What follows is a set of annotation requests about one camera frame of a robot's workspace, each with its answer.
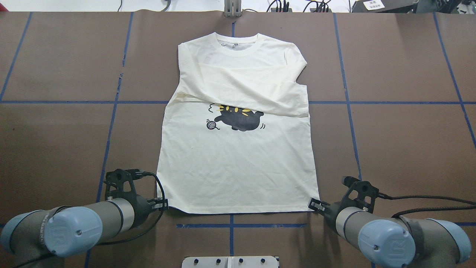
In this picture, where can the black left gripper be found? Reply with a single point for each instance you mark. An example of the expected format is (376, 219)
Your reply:
(142, 208)

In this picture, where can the cream long-sleeve cat shirt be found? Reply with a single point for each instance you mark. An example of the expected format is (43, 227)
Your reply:
(236, 133)

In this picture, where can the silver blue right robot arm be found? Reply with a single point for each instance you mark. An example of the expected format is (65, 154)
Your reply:
(398, 241)

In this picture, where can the aluminium frame post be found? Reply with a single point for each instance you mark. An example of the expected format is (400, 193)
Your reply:
(232, 8)

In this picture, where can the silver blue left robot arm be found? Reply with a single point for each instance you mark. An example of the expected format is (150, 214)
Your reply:
(65, 231)

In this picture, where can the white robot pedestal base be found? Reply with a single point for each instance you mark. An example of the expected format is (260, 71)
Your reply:
(231, 262)

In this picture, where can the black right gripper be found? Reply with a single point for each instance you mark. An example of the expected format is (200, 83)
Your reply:
(330, 210)

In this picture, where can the dark device with white label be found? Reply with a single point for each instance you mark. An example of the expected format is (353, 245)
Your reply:
(384, 6)

